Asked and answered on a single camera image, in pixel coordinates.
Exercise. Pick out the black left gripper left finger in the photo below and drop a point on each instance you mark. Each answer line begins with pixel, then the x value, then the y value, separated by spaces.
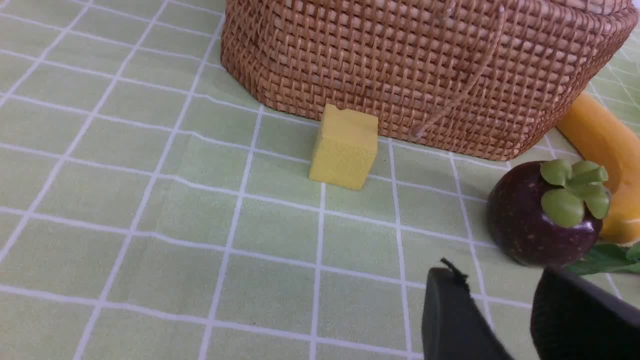
pixel 453 328

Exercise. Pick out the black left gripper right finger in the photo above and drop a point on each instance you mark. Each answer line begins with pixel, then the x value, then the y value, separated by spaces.
pixel 573 319

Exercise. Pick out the dark purple toy mangosteen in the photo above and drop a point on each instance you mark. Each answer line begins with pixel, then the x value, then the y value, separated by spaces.
pixel 548 213

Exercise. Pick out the yellow toy banana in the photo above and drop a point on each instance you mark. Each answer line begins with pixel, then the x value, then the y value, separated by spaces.
pixel 601 138

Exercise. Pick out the yellow foam cube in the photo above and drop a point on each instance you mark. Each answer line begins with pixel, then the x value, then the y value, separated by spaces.
pixel 345 149

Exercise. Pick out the woven wicker basket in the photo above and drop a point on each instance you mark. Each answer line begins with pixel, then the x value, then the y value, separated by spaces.
pixel 484 78

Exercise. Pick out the green checkered tablecloth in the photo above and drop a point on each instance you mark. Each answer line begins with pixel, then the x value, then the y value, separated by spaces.
pixel 151 209

